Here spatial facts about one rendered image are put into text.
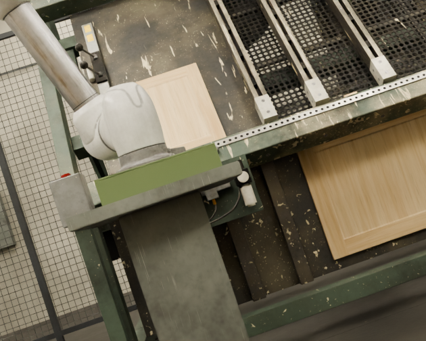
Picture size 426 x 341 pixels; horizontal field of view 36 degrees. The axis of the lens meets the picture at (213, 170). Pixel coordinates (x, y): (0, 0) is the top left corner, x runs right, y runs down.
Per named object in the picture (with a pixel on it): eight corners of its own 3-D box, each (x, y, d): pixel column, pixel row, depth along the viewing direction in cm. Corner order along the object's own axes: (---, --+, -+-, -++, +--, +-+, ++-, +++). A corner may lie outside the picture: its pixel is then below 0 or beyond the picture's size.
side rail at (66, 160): (72, 204, 275) (63, 190, 266) (36, 36, 338) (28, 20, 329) (85, 199, 276) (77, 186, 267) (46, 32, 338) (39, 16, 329)
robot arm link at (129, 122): (128, 151, 192) (105, 80, 192) (107, 163, 207) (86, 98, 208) (175, 139, 200) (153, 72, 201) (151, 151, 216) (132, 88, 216)
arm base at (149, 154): (187, 153, 194) (182, 135, 194) (116, 175, 193) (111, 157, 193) (186, 157, 212) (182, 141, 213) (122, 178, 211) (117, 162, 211)
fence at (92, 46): (124, 177, 272) (122, 172, 269) (83, 31, 326) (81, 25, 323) (135, 174, 272) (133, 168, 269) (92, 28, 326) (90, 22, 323)
